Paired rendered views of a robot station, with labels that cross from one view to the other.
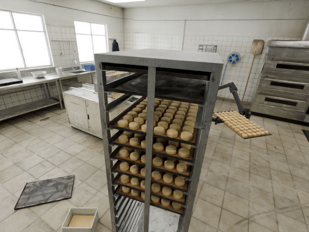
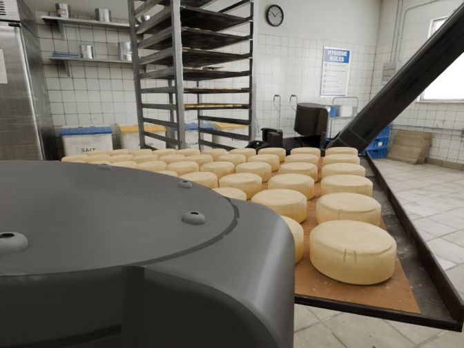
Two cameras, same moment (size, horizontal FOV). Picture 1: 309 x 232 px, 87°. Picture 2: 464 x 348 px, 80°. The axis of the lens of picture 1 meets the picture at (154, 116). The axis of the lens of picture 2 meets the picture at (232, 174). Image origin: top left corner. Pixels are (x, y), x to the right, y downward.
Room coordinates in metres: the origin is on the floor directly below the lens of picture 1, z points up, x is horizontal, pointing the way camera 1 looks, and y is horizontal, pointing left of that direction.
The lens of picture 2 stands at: (2.19, -1.30, 1.10)
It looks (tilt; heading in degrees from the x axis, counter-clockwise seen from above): 15 degrees down; 128
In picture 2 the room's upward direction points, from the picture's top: straight up
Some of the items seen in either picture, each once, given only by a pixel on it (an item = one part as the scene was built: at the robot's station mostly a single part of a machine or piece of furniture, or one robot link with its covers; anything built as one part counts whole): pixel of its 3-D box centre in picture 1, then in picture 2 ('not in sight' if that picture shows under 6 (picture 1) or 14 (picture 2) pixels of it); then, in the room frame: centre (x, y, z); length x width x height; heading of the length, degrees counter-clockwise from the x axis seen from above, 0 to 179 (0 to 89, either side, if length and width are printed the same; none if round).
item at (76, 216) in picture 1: (81, 222); not in sight; (1.10, 0.72, 0.08); 0.30 x 0.22 x 0.16; 92
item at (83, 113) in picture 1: (100, 112); not in sight; (3.20, 1.15, 0.42); 1.28 x 0.72 x 0.84; 62
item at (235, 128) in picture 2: not in sight; (230, 146); (-0.46, 2.05, 0.38); 0.64 x 0.54 x 0.77; 150
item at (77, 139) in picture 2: not in sight; (90, 156); (-1.37, 0.33, 0.38); 0.64 x 0.54 x 0.77; 155
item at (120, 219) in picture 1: (136, 187); (219, 146); (0.97, 0.12, 0.78); 0.64 x 0.03 x 0.03; 163
